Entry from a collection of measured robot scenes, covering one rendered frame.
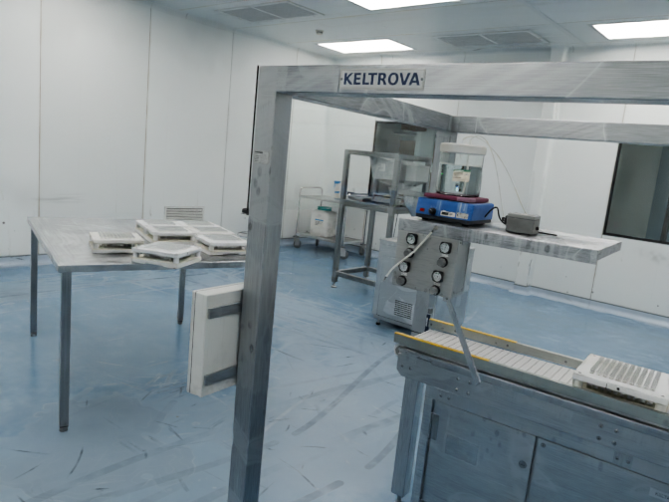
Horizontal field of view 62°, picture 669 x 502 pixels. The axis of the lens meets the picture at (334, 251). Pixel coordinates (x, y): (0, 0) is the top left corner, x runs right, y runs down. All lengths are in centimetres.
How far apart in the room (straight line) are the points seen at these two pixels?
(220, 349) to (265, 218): 34
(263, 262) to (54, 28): 544
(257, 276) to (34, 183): 524
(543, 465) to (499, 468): 15
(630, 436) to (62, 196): 584
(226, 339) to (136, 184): 563
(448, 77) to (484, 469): 135
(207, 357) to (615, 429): 113
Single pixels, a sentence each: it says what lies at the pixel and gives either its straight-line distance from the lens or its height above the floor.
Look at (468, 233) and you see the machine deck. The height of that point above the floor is 122.
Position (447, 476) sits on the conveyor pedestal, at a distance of 211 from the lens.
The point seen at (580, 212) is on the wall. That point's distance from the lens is 699.
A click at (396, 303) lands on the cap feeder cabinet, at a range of 475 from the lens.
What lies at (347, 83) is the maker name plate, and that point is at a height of 157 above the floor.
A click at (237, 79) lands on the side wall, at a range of 779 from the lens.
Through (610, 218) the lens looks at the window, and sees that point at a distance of 691.
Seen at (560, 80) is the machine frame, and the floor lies 158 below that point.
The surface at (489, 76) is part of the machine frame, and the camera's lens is 107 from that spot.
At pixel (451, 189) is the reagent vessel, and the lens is 187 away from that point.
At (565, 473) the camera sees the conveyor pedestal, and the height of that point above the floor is 54.
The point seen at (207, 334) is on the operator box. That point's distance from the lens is 138.
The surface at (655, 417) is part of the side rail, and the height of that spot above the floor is 82.
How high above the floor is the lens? 142
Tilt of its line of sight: 10 degrees down
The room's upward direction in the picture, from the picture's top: 6 degrees clockwise
